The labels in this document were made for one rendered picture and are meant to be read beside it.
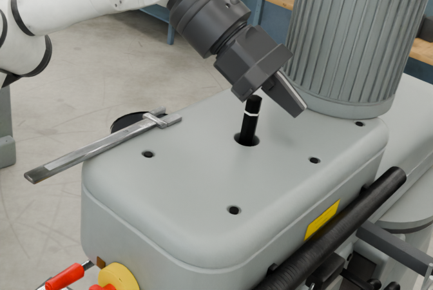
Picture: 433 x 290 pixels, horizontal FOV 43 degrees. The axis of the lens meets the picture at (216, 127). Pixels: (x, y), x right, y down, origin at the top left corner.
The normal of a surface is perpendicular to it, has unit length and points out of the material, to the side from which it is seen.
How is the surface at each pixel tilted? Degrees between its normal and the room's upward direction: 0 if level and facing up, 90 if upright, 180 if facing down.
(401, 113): 0
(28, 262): 0
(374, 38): 90
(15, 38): 84
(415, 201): 0
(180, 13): 91
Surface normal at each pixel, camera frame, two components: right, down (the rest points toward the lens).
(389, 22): 0.22, 0.54
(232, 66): -0.45, 0.40
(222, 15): 0.10, -0.13
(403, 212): 0.14, -0.85
